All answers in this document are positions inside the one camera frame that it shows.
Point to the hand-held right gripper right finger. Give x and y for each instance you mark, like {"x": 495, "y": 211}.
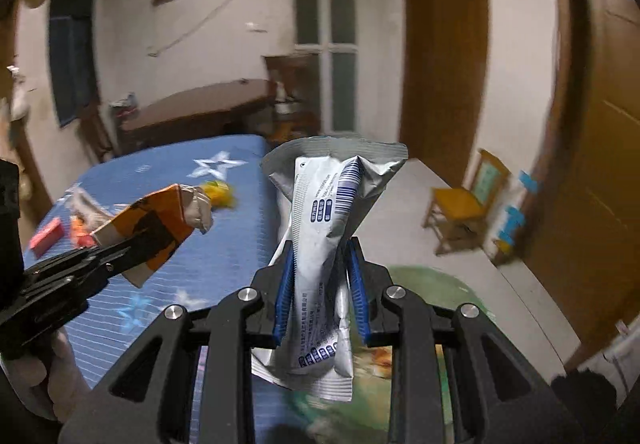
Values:
{"x": 358, "y": 296}

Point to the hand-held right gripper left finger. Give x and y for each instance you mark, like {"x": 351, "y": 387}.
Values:
{"x": 283, "y": 296}

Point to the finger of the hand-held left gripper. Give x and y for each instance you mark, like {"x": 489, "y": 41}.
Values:
{"x": 55, "y": 301}
{"x": 135, "y": 251}

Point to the orange snack packet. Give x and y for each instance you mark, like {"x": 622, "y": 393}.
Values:
{"x": 155, "y": 219}

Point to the green plastic bin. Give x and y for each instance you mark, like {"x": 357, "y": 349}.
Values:
{"x": 440, "y": 284}

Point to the silver white snack packet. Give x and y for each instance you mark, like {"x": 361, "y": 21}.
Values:
{"x": 320, "y": 204}

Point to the person's left hand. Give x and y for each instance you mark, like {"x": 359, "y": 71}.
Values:
{"x": 62, "y": 374}

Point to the red flat box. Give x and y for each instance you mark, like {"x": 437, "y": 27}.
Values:
{"x": 46, "y": 235}

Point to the orange red packet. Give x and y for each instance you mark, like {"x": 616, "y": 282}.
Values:
{"x": 377, "y": 361}

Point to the blue star printed blanket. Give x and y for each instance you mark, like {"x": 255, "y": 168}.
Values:
{"x": 225, "y": 234}

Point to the yellow crumpled packet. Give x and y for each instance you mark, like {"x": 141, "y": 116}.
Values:
{"x": 220, "y": 194}

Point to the dark wooden side chair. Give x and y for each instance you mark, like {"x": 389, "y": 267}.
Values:
{"x": 97, "y": 129}

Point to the yellow wooden chair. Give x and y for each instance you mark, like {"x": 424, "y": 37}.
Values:
{"x": 460, "y": 204}

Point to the pale cloth bundle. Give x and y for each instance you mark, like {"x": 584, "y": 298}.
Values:
{"x": 19, "y": 94}

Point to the clutter on wooden table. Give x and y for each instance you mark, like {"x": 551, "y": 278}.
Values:
{"x": 124, "y": 102}

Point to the dark wooden table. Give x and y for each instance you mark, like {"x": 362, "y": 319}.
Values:
{"x": 200, "y": 104}

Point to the white blue cardboard box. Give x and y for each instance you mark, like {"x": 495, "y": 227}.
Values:
{"x": 515, "y": 219}

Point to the dark wooden high-back chair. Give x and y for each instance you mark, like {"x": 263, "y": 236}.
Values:
{"x": 290, "y": 74}

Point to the dark cloth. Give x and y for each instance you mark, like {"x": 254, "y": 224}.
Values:
{"x": 585, "y": 394}

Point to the white glazed door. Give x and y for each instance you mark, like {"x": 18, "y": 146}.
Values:
{"x": 325, "y": 24}

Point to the brown wooden open door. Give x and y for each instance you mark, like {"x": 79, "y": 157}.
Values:
{"x": 590, "y": 149}

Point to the white wall switch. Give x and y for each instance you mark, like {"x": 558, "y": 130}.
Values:
{"x": 257, "y": 27}

